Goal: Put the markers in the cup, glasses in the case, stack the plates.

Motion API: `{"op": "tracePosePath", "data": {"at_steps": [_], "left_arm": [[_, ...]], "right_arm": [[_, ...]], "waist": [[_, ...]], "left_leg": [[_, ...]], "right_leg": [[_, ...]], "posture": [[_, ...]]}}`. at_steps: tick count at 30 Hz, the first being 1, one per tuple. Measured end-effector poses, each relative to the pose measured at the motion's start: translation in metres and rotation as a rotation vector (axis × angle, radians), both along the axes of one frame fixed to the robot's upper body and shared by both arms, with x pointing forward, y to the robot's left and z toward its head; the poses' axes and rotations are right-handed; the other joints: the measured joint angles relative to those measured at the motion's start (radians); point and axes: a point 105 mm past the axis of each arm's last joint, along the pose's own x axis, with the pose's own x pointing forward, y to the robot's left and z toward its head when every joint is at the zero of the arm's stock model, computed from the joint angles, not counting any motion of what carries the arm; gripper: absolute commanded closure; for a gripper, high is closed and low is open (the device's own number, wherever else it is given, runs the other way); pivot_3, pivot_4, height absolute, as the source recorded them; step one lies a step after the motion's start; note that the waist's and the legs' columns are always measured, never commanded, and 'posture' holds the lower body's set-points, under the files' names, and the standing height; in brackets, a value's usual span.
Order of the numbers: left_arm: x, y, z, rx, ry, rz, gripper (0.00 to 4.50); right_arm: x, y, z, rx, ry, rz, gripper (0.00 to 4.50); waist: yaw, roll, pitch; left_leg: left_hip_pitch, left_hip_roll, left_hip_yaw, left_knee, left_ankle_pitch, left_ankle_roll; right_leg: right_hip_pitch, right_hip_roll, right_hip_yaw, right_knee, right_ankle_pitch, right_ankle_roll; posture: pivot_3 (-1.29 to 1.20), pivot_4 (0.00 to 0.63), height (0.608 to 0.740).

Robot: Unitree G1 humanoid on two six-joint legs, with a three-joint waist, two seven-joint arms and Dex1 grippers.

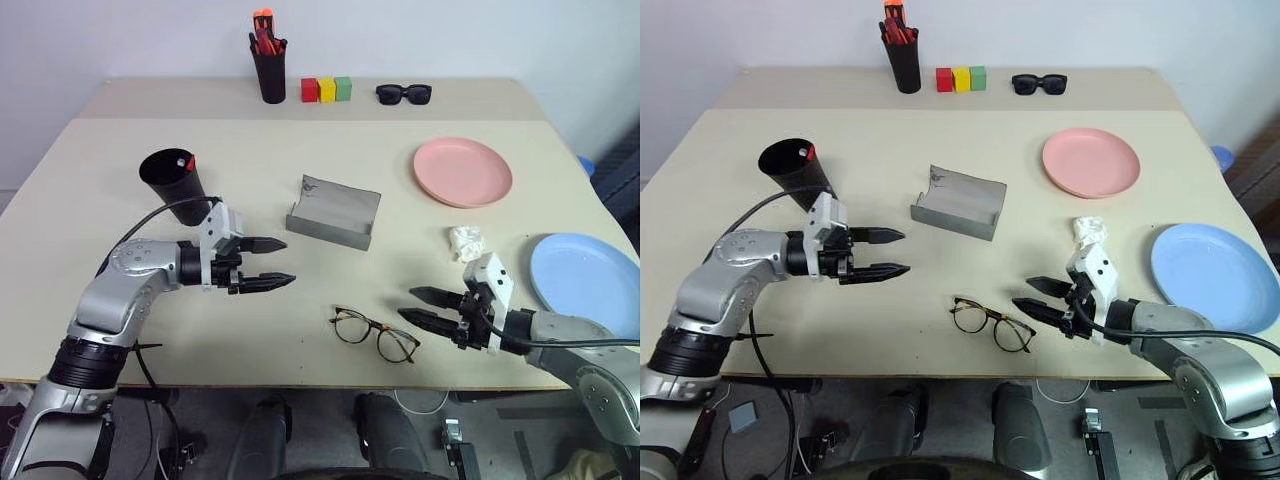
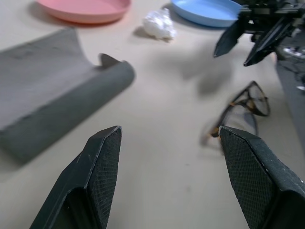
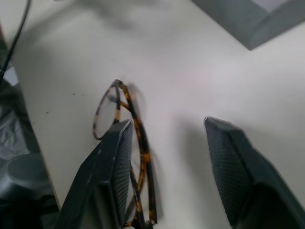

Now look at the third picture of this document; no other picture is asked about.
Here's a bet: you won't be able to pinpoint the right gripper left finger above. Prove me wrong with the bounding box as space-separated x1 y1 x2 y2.
53 118 134 229

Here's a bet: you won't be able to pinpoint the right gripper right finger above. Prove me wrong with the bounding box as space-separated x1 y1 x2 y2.
204 116 305 229

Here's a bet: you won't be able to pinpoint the tortoiseshell glasses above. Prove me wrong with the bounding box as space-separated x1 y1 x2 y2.
91 79 158 229

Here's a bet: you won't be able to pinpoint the grey glasses case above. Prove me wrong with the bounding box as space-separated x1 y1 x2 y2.
190 0 305 51

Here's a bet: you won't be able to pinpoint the dark rounded shape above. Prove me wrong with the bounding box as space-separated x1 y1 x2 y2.
0 78 60 229

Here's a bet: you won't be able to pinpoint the thin black cable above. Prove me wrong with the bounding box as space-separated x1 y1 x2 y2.
0 0 32 79

